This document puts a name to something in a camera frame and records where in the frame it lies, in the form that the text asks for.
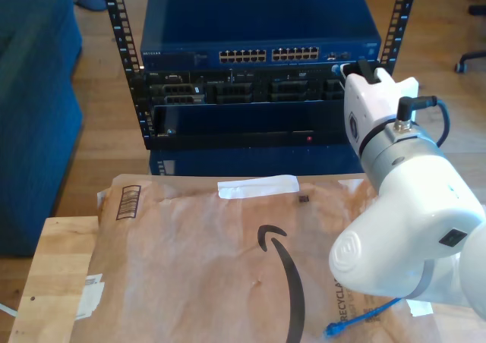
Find white printed label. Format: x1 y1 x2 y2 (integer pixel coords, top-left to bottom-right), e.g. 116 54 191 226
75 272 106 319

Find blue network switch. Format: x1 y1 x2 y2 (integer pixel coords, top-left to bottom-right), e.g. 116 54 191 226
139 0 382 70

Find blue slipper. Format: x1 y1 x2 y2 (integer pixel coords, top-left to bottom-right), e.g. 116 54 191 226
74 0 108 12

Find short white tape strip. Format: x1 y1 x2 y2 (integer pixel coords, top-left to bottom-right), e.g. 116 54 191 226
406 299 434 317

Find black rack frame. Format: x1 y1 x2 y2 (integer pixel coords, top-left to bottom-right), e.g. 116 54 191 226
101 0 421 150

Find black rack shelf tray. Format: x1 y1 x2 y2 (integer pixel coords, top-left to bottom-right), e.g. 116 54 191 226
146 98 360 150

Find short black connector cable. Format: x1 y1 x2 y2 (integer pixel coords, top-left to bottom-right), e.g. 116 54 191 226
393 95 452 149

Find black office chair base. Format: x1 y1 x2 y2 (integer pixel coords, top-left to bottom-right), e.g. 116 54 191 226
454 3 486 74

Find brown packing paper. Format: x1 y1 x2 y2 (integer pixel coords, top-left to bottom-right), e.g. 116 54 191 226
73 173 443 343

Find black rack server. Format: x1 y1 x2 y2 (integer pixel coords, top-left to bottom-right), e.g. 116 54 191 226
144 66 349 105

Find dark blue base box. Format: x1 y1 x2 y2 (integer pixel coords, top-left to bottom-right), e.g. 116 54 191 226
148 145 371 177

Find blue network cable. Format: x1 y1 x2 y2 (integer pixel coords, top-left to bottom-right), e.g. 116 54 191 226
323 64 403 338

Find long white tape strip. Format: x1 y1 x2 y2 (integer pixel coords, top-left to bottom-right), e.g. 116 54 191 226
217 175 300 200

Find blue sofa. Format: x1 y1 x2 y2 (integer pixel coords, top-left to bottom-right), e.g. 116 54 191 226
0 0 84 259

